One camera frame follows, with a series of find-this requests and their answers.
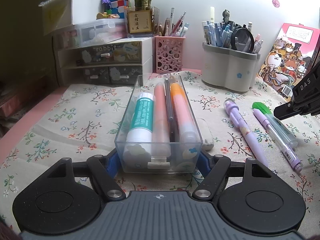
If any teal white glue stick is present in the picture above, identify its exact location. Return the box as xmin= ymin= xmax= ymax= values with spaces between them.
xmin=126 ymin=92 xmax=154 ymax=142

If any orange highlighter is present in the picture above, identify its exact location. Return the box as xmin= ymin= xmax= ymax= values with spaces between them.
xmin=170 ymin=82 xmax=197 ymax=143

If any pink highlighter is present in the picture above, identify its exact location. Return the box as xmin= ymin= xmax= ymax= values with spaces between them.
xmin=152 ymin=82 xmax=171 ymax=158

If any clear plastic drawer tray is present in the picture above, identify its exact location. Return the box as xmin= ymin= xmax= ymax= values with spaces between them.
xmin=115 ymin=73 xmax=203 ymax=173

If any grey pencil lead case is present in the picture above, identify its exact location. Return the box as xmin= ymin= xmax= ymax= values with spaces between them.
xmin=164 ymin=78 xmax=175 ymax=142

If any green highlighter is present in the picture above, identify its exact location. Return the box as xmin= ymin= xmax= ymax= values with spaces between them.
xmin=252 ymin=102 xmax=298 ymax=148

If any cartoon cover book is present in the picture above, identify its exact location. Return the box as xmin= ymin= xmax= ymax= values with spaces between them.
xmin=258 ymin=23 xmax=319 ymax=100

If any white eraser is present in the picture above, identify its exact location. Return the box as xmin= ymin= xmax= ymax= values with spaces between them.
xmin=196 ymin=118 xmax=214 ymax=151

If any lilac gel pen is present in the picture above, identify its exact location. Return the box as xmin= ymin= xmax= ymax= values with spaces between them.
xmin=253 ymin=108 xmax=302 ymax=174

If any purple cartoon pen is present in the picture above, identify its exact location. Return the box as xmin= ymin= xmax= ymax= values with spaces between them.
xmin=223 ymin=99 xmax=268 ymax=167

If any floral table cloth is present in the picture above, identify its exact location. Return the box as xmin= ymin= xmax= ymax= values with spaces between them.
xmin=1 ymin=72 xmax=319 ymax=236

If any black magnifying glass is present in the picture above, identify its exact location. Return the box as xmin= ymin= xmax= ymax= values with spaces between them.
xmin=231 ymin=28 xmax=255 ymax=53

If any grey flower-shaped pen holder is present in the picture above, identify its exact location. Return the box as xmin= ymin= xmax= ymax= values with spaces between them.
xmin=202 ymin=42 xmax=260 ymax=93

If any white mini drawer cabinet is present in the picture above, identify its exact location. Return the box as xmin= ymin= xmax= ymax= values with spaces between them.
xmin=55 ymin=37 xmax=155 ymax=86

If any clear plastic storage box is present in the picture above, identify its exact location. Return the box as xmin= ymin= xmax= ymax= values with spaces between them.
xmin=53 ymin=18 xmax=126 ymax=50

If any pink perforated pen holder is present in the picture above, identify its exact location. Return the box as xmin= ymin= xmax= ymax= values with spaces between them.
xmin=154 ymin=36 xmax=185 ymax=74

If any glass box with label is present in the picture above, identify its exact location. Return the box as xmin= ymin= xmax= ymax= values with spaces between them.
xmin=125 ymin=7 xmax=159 ymax=38

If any white box on shelf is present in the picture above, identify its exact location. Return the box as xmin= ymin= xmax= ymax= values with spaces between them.
xmin=39 ymin=0 xmax=103 ymax=35

